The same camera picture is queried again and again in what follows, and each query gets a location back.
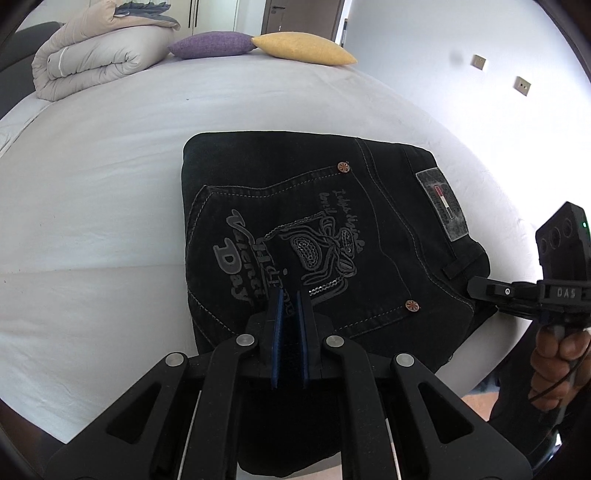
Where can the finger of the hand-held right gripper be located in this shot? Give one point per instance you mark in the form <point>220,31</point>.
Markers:
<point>498,290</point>

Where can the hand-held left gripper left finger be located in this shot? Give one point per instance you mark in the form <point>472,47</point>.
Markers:
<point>278,334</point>

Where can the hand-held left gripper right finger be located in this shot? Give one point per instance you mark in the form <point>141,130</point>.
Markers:
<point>302,334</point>

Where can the black denim pants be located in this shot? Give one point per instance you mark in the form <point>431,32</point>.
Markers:
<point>277,194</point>

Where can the person's right hand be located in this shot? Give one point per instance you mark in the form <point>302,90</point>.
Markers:
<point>551,369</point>

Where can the person's dark clothing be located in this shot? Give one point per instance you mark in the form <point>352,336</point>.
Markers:
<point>521,429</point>

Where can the bed with white sheet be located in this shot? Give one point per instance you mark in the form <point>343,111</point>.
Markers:
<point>115,207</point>

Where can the yellow pillow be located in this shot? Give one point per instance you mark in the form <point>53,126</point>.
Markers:
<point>304,47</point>

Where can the purple pillow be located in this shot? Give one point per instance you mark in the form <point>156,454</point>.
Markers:
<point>210,45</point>

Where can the brown wooden door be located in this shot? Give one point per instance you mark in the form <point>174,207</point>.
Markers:
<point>300,18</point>

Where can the white wardrobe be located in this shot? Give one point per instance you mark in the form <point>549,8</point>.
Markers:
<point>207,14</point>

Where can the folded beige duvet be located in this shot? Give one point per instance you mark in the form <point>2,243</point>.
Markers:
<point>92,60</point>

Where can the grey blue folded cloth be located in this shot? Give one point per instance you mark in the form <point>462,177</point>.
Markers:
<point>147,11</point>

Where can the dark grey headboard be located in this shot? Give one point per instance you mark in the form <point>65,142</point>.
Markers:
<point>23,60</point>

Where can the square wall socket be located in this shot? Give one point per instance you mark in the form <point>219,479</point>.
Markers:
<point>522,86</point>
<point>479,62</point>

